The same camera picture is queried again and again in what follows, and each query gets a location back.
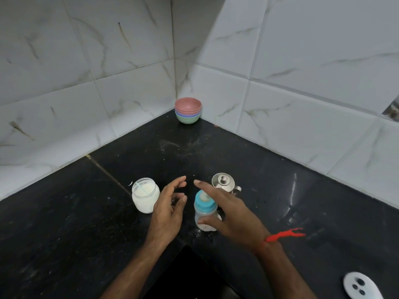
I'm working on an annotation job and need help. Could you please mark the person's right hand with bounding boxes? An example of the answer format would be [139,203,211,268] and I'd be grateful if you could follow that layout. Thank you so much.
[193,179,270,254]

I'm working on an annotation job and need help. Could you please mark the person's left hand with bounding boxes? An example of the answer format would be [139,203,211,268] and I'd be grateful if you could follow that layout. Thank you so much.
[145,176,188,250]

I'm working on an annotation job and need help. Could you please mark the jar of white powder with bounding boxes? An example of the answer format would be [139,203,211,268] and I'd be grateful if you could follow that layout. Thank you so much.
[131,177,161,214]

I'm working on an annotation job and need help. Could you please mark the clear baby bottle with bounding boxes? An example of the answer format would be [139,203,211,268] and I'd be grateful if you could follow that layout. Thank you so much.
[194,189,222,232]

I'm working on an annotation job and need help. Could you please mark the small steel kettle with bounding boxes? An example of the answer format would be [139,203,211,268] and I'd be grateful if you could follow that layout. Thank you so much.
[212,172,242,198]

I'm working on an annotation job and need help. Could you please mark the person's right forearm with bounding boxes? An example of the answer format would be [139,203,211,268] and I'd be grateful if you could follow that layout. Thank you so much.
[257,241,317,299]

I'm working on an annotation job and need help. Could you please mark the person's left forearm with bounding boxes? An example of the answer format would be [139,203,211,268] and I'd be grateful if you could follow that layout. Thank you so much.
[99,238,167,299]

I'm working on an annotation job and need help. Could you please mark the green bowl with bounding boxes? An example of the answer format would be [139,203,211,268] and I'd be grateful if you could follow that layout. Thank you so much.
[175,114,200,125]

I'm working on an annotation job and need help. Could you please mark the pink bowl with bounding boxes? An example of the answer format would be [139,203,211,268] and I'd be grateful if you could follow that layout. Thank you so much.
[174,97,202,114]

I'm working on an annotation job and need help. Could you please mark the white device with holes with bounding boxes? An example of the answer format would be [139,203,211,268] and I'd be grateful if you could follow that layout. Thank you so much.
[343,272,384,299]

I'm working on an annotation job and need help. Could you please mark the red thread bracelet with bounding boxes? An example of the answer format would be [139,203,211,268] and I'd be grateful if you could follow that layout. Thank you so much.
[263,228,307,245]

